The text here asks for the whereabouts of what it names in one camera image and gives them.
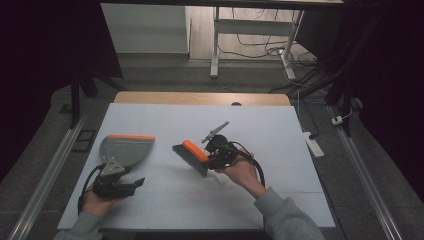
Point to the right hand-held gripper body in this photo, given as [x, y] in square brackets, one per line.
[221, 151]

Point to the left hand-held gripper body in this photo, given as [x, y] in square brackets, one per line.
[108, 181]

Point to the orange brush with grey bristles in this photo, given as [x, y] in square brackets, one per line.
[193, 158]

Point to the grey dustpan with orange edge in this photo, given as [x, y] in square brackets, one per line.
[125, 150]

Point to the person's left hand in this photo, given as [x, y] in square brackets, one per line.
[96, 203]

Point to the person's right hand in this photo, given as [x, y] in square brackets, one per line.
[243, 171]

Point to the white board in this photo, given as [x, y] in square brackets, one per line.
[253, 126]

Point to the wooden table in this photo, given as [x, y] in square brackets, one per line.
[200, 98]

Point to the white power strip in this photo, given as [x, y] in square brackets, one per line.
[313, 144]

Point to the black metal stand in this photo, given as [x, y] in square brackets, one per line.
[341, 96]
[80, 90]

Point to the small white plug adapter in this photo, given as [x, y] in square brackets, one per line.
[337, 120]

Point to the black curtain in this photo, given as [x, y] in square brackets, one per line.
[390, 66]
[36, 66]

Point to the black rectangular floor frame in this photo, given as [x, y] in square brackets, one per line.
[77, 141]

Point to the aluminium rail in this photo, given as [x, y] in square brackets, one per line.
[370, 180]
[43, 183]

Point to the white desk frame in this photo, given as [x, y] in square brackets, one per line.
[250, 26]

